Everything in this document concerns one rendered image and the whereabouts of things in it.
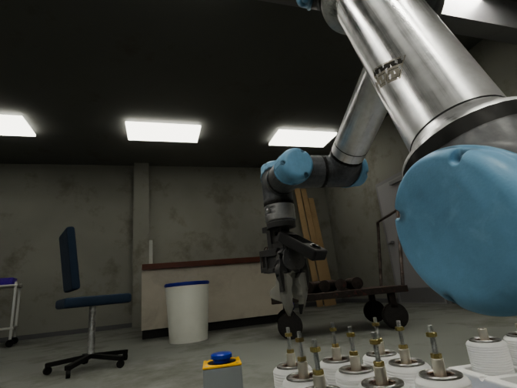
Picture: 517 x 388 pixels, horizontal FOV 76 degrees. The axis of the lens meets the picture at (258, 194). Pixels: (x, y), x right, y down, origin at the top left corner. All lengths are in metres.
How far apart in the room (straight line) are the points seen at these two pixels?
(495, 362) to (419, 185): 0.88
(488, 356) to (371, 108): 0.73
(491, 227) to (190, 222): 7.14
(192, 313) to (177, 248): 3.67
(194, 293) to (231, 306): 1.12
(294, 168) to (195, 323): 3.09
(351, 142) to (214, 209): 6.81
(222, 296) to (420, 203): 4.42
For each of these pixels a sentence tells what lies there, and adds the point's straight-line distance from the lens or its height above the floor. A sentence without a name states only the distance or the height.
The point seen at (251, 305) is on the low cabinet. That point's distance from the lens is 4.73.
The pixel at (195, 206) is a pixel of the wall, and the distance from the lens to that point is 7.40.
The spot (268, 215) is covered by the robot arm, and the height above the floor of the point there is 0.61.
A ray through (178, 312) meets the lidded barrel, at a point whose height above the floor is 0.30.
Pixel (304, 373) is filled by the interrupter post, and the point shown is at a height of 0.26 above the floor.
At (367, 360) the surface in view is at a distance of 0.97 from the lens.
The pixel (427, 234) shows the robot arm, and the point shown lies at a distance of 0.28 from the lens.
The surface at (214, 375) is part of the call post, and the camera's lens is 0.67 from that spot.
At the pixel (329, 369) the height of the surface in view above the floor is 0.24.
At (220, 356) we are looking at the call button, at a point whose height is 0.33.
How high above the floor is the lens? 0.44
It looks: 16 degrees up
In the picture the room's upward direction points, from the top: 6 degrees counter-clockwise
